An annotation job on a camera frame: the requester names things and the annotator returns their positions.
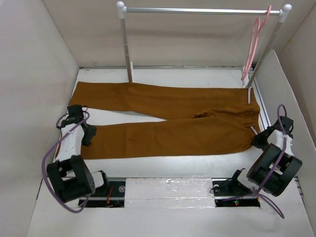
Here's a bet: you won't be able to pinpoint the brown trousers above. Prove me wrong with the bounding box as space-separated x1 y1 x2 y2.
69 82 260 159

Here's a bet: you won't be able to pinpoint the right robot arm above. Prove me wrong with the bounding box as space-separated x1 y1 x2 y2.
246 116 302 197

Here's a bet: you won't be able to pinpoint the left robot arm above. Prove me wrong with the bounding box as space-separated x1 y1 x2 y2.
44 105 111 203

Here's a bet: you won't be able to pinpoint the pink plastic hanger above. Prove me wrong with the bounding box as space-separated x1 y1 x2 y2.
240 5 272 81

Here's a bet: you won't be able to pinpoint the silver white clothes rack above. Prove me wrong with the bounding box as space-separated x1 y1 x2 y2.
116 0 292 88

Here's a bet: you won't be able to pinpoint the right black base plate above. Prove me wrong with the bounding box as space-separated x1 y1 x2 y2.
210 180 261 207

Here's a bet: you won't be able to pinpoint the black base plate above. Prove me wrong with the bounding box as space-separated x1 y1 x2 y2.
210 180 261 207
85 178 126 208

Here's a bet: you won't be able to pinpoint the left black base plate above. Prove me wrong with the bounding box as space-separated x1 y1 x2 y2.
85 178 126 208

